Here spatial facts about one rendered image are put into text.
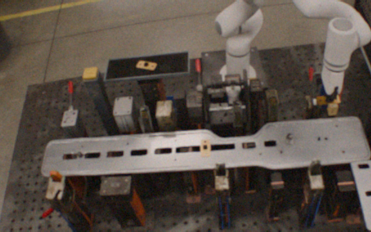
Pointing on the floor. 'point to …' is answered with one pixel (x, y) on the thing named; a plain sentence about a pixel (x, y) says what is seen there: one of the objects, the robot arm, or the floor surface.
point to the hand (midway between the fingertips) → (329, 95)
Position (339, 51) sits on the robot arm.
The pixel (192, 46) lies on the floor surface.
